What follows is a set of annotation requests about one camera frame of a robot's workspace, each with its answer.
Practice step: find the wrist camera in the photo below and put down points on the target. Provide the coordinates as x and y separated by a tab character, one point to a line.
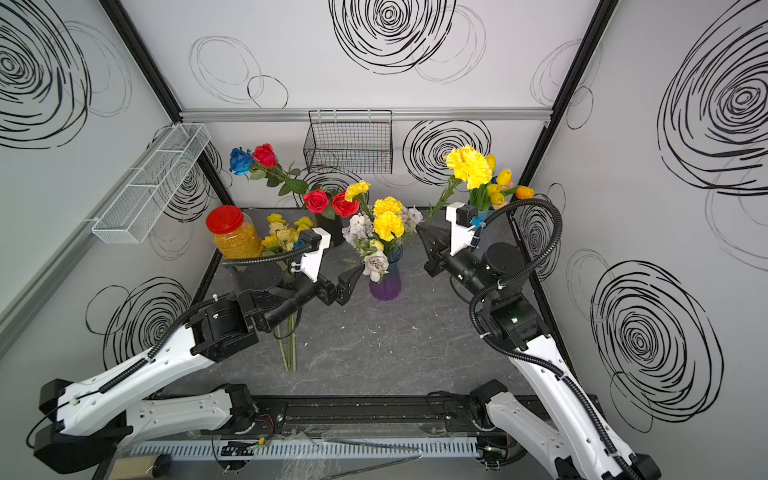
465	227
313	243

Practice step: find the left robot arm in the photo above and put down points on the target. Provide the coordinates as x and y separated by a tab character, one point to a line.
85	423

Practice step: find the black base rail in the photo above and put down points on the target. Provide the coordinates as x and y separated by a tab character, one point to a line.
440	411

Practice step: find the sunflower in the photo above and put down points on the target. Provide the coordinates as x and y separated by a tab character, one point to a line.
271	245

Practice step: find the white wire shelf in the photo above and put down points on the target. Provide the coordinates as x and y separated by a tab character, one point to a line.
152	184

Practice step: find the white cable duct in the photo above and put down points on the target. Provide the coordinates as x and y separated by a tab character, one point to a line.
309	449

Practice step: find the red rose low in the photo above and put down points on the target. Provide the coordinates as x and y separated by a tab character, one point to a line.
316	201

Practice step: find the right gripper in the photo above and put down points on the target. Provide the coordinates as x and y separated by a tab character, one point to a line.
440	239

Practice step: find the purple glass vase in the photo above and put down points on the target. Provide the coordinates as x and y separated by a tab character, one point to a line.
390	286

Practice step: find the black wire basket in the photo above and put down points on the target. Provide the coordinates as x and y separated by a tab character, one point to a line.
355	140

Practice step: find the black vase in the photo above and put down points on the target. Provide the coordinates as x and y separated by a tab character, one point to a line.
333	227

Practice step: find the yellow poppy stem large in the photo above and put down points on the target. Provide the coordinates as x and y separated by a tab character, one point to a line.
302	224

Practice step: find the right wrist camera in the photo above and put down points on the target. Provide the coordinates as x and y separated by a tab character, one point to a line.
465	227

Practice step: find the yellow rose stem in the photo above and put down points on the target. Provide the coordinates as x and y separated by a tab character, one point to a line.
282	234

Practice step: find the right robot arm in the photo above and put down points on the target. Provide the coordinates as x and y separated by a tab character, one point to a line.
575	442

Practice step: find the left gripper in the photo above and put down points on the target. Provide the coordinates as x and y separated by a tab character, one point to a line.
344	288

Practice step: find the blue rose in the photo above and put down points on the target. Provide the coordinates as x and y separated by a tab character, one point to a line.
240	162

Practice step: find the yellow tulip bouquet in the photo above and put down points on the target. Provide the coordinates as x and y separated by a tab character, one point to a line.
499	191

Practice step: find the red rose top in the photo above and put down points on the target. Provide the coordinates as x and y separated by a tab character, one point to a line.
267	167

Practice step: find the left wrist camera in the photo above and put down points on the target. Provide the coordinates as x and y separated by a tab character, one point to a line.
313	243

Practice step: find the red lid plastic jar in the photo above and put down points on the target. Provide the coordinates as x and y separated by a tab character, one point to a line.
234	234

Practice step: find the yellow carnation bouquet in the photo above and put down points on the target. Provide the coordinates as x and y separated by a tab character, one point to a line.
375	230

